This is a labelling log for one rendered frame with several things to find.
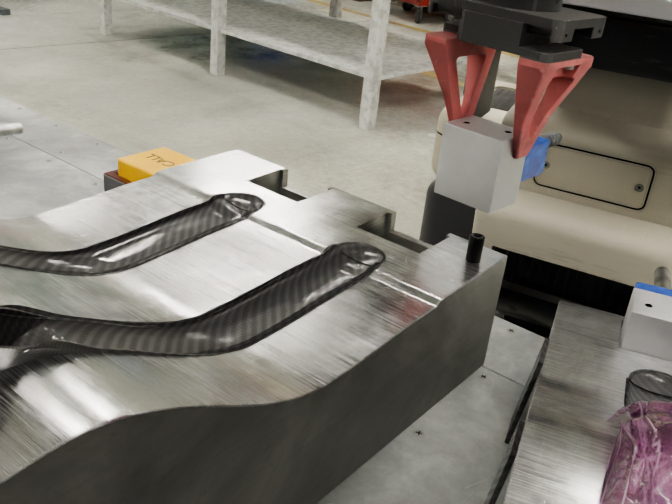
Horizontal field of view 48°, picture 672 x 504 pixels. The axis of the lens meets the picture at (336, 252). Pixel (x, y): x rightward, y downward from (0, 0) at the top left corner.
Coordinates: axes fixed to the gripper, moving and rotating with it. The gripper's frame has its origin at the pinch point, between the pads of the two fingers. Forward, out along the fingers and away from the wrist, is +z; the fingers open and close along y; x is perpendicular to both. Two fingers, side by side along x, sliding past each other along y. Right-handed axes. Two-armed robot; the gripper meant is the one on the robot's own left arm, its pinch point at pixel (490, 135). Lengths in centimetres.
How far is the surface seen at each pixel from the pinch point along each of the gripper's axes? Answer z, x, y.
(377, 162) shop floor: 92, 198, -166
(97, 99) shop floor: 93, 144, -300
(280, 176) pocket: 6.8, -6.4, -14.6
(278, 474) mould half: 11.0, -26.4, 7.4
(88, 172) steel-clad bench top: 15.3, -8.0, -42.0
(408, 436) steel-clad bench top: 15.3, -14.4, 6.9
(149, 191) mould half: 6.7, -17.1, -17.2
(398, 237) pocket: 7.8, -5.4, -2.8
